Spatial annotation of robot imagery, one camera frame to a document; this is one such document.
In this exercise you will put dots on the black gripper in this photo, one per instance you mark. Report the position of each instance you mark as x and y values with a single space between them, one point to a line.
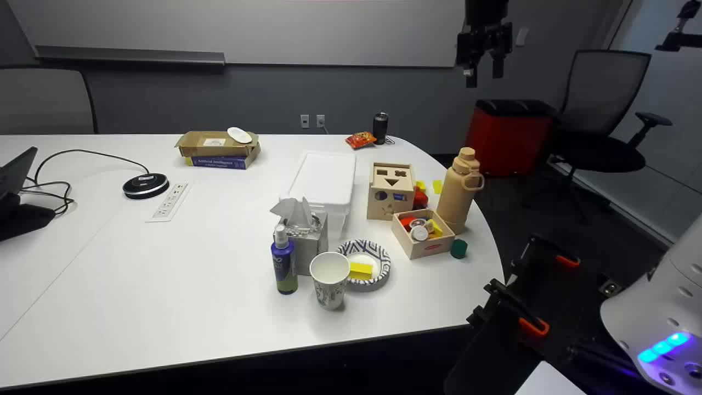
483 35

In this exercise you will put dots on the wooden lid with shape holes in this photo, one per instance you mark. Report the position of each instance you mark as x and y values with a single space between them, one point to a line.
393 177

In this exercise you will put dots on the wooden shape sorter box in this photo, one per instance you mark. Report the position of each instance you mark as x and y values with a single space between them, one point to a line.
386 203

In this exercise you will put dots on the red bin with black lid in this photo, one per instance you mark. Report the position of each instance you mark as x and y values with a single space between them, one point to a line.
507 143

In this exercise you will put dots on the open wooden toy tray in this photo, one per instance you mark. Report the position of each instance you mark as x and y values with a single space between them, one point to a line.
431 246

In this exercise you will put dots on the grey tissue box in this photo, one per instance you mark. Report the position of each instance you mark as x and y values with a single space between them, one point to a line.
308 233

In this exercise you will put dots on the flat cardboard box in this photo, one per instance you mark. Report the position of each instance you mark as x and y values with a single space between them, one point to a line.
210 146

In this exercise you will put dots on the black drink can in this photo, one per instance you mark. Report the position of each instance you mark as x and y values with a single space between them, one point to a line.
379 129

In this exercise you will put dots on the tan plastic bottle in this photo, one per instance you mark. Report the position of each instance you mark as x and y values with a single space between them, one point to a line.
459 191

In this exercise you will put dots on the yellow toy block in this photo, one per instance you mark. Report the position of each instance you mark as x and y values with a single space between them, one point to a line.
437 187

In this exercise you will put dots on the black mesh office chair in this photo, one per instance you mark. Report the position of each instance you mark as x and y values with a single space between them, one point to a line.
604 111

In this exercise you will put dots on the red toy block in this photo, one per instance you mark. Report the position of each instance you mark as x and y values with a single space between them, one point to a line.
419 197

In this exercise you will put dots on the orange snack bag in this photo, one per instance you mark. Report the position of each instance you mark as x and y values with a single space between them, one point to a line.
359 140

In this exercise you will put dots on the yellow toy piece in tray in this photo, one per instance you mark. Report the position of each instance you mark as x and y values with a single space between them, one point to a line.
435 226

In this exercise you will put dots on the red toy piece in tray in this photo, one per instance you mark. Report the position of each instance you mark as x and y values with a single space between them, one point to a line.
405 221

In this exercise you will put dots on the white round toy piece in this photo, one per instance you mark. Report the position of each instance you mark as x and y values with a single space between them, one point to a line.
419 233

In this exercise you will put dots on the green toy block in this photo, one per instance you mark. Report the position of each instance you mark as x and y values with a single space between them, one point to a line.
459 248

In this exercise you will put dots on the white plastic storage container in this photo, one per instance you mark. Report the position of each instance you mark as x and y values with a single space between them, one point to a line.
322 181

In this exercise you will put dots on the patterned paper plate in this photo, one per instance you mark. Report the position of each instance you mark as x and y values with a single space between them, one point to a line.
372 255

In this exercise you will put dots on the yellow sponge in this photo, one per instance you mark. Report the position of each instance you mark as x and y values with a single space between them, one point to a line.
359 271

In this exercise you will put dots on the white tape roll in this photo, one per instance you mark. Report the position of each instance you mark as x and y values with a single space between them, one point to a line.
239 135

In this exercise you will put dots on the white paper cup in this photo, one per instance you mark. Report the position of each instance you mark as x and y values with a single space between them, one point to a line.
329 282

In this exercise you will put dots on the purple label sanitizer bottle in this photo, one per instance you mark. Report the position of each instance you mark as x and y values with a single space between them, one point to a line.
282 265

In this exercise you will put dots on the blue book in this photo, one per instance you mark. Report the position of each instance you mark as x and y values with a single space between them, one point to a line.
219 163

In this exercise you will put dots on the white paper sheet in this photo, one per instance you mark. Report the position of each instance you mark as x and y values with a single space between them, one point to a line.
549 380

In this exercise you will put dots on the grey whiteboard tray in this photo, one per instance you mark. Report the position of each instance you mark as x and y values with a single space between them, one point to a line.
132 55

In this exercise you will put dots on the round black speakerphone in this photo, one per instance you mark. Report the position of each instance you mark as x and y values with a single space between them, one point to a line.
145 186

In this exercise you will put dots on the beige chair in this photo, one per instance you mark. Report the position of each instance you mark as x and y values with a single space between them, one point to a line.
43 101

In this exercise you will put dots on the white light switch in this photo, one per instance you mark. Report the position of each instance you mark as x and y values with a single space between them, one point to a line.
519 38

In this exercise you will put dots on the white wall outlet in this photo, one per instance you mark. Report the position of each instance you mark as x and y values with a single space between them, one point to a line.
321 120
306 120

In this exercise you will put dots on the white wall whiteboard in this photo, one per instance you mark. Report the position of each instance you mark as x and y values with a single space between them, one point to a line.
241 25

